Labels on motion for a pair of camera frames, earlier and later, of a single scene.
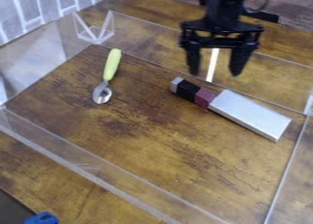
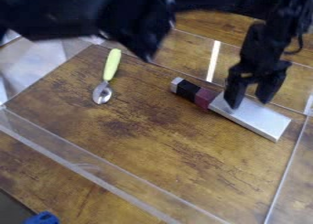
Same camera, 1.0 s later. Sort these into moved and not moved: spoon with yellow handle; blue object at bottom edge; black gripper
Moved: black gripper
Not moved: blue object at bottom edge; spoon with yellow handle
